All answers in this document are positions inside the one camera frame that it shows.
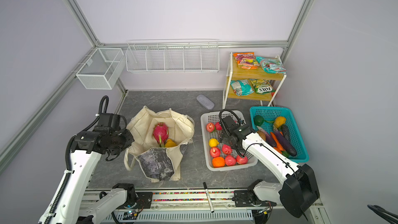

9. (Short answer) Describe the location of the brown potato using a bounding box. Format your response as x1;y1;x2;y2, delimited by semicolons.
257;130;266;141

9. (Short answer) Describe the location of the dark cucumber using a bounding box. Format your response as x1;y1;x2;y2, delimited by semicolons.
281;124;291;142

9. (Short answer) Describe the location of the orange pink snack bag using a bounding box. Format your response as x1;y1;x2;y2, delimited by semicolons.
233;52;260;69

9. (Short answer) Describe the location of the yellow pear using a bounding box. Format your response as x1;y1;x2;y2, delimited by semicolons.
165;139;177;148

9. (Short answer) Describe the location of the orange fruit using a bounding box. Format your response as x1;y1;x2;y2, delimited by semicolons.
212;157;226;168

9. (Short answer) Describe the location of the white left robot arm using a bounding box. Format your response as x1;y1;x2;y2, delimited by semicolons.
38;95;137;224

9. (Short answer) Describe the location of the yellow bell pepper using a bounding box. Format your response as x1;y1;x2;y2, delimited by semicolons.
273;116;286;129

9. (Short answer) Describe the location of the pink dragon fruit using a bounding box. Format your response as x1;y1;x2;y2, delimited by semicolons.
153;122;169;147

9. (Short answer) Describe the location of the orange carrot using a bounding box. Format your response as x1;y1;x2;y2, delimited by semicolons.
270;132;285;153

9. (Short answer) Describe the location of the white mesh wall box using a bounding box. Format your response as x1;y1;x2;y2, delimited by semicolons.
76;48;125;90

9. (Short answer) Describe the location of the white metal wooden shelf rack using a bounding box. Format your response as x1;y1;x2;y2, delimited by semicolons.
222;52;287;109

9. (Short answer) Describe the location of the cream canvas grocery bag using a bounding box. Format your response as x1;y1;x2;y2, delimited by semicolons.
123;106;195;183

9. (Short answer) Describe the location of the teal red snack bag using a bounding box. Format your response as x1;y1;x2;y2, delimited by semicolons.
256;57;286;74

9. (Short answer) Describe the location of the black white marker pen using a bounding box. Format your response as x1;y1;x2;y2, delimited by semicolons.
203;182;215;213

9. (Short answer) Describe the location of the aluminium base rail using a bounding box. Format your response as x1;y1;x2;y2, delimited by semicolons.
102;189;291;224

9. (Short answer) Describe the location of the light purple eggplant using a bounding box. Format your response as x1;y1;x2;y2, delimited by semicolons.
257;126;276;147

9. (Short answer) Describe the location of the white wire wall basket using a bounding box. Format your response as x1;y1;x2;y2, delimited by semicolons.
125;39;220;73

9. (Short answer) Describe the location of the green bell pepper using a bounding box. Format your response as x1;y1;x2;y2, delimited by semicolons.
254;115;264;127

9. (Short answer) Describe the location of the green Fox's candy bag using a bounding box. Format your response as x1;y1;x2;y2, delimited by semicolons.
249;79;275;95

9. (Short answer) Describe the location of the yellow lemon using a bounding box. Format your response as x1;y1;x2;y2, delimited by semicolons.
208;139;219;147

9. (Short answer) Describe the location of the black tripod leg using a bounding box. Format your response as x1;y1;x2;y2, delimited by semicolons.
367;204;398;224

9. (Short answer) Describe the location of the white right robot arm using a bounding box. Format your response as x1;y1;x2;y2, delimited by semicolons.
219;109;320;218

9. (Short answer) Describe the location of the white plastic basket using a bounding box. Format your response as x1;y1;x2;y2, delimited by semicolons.
200;110;259;172

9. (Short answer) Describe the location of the grey fabric glasses case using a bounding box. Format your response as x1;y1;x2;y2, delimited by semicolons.
197;94;215;110

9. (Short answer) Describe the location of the teal plastic basket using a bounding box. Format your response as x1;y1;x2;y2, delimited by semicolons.
249;106;309;163

